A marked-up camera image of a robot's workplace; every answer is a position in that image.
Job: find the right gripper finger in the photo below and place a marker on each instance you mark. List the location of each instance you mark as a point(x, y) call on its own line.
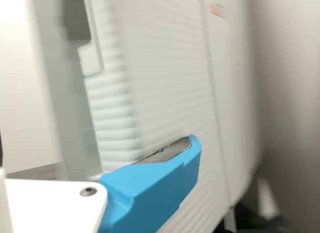
point(155, 185)

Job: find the incubator door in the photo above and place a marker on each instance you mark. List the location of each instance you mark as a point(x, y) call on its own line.
point(162, 68)

